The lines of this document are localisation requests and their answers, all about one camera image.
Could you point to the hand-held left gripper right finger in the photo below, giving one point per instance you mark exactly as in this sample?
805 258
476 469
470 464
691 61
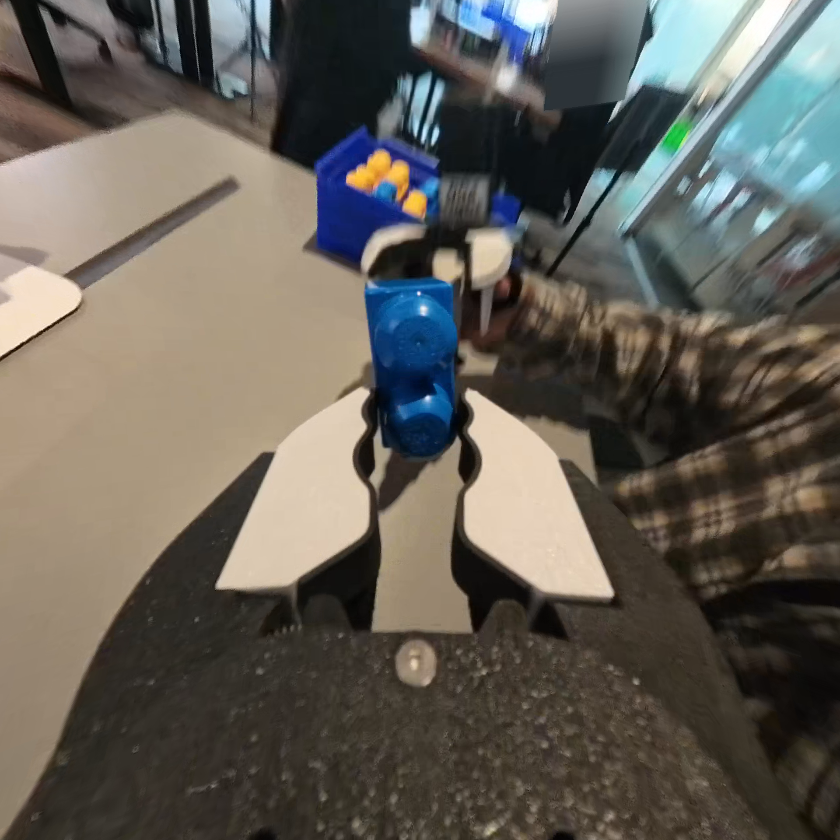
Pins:
531 518

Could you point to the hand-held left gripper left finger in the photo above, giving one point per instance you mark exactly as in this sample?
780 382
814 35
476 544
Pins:
295 512

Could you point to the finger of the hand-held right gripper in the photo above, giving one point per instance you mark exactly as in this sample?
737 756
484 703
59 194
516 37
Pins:
380 246
492 259

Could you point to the blue plastic bin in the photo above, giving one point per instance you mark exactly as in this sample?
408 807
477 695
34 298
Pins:
341 223

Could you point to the pile of yellow and blue blocks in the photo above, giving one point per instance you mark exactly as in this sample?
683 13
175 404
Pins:
387 174

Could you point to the blue two-stud block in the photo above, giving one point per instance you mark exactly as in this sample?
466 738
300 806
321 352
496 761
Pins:
410 341

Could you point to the person's right forearm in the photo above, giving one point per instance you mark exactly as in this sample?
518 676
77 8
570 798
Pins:
656 367

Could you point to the green lit display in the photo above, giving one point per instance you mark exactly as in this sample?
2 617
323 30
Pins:
676 134

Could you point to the person's plaid shirt torso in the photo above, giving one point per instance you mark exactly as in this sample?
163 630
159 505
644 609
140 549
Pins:
754 512

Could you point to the white stand with base plate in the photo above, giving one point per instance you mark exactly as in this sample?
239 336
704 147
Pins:
39 308

